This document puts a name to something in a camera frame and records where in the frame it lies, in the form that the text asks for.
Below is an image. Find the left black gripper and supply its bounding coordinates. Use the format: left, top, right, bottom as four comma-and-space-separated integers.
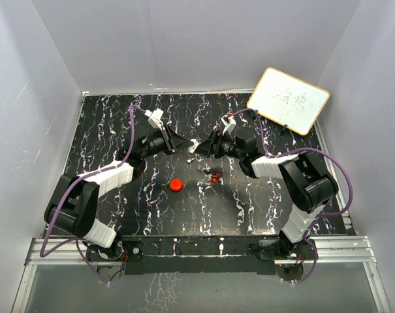
140, 125, 195, 160

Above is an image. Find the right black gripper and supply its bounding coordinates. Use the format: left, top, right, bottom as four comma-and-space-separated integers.
193, 130, 244, 160

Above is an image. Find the white earbud charging case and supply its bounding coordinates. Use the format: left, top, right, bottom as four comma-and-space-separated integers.
187, 139, 199, 153

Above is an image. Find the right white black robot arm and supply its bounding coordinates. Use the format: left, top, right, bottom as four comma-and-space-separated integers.
195, 130, 339, 259

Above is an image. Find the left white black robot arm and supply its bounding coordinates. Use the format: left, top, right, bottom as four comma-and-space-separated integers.
44, 126, 195, 260

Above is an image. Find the red earbud charging case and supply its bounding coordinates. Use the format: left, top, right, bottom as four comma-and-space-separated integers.
169, 179, 183, 192

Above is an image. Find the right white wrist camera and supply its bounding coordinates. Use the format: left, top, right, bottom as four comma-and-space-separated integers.
221, 113, 236, 134

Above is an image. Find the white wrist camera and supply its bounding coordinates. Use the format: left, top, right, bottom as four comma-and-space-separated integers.
144, 108, 164, 130
221, 113, 236, 134

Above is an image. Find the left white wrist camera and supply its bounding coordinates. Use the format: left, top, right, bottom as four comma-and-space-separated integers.
144, 108, 164, 130

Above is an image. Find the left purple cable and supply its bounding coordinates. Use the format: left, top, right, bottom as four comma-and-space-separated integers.
40, 103, 152, 258

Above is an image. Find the purple cable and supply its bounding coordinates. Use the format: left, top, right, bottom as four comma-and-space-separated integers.
231, 108, 354, 229
40, 103, 152, 258

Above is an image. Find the small whiteboard yellow frame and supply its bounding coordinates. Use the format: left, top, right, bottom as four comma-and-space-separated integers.
247, 67, 330, 136

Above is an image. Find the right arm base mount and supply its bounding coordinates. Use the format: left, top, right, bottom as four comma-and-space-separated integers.
249, 239, 316, 261

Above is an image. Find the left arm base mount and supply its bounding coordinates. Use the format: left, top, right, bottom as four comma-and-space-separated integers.
85, 241, 144, 263

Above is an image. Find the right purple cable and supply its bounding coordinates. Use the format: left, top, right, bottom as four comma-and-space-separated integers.
231, 108, 354, 229

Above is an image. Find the aluminium front rail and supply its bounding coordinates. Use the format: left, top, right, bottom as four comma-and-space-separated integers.
24, 236, 377, 265

